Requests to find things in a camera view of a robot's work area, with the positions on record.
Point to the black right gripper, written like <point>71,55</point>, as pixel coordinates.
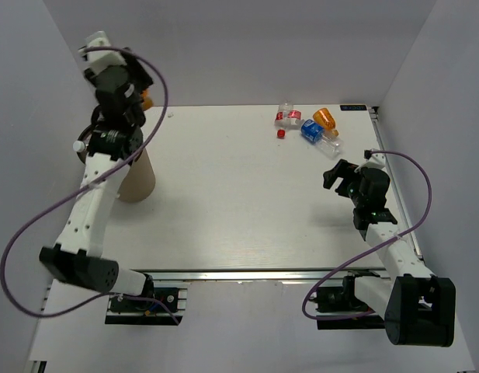
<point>342,170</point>

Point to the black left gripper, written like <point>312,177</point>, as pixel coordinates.
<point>140,74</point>

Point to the orange juice bottle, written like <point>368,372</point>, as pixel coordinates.
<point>147,101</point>
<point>324,118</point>

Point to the clear bottle blue label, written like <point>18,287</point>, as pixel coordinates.
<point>79,146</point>

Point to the crushed red label bottle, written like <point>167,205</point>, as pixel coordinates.
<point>287,116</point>

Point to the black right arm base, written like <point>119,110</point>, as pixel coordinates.
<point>335,300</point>

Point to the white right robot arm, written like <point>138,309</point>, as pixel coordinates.
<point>412,304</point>

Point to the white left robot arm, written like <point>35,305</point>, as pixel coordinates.
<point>76,257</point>

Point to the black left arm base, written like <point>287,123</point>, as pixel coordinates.
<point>162,304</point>

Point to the brown cardboard cylinder bin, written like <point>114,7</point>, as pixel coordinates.
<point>140,181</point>

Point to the blue sticker right corner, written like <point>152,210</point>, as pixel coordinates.
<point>353,107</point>

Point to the red bottle cap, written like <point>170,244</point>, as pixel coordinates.
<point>280,133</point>

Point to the aluminium table front rail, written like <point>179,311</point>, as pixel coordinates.
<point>236,275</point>

